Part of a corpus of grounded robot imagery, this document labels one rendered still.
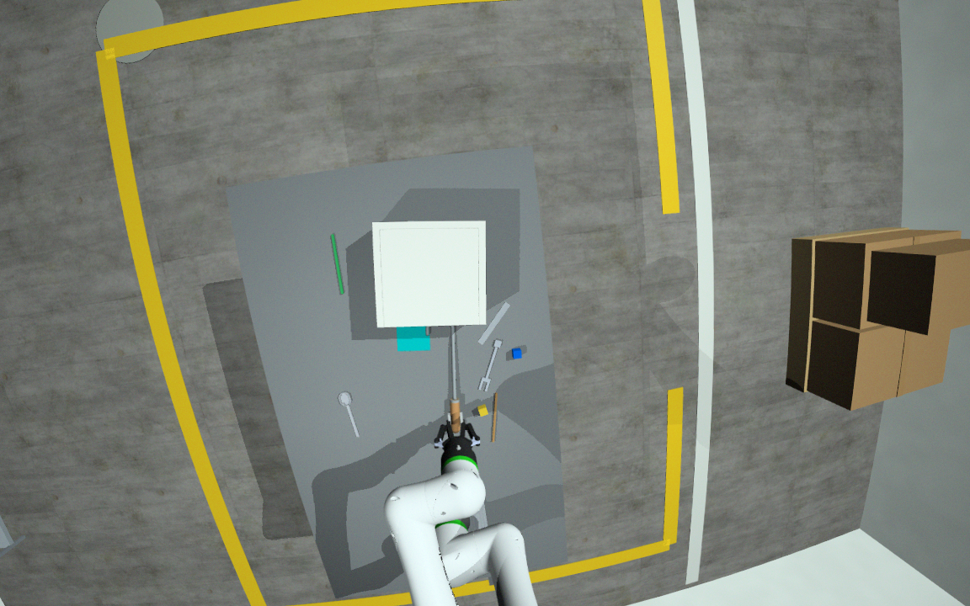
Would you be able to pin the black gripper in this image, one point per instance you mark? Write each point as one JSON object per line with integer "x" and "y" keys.
{"x": 457, "y": 440}

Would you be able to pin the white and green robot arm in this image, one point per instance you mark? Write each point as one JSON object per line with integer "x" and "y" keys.
{"x": 411, "y": 513}

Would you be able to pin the teal square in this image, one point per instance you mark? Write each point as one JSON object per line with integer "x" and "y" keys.
{"x": 412, "y": 339}

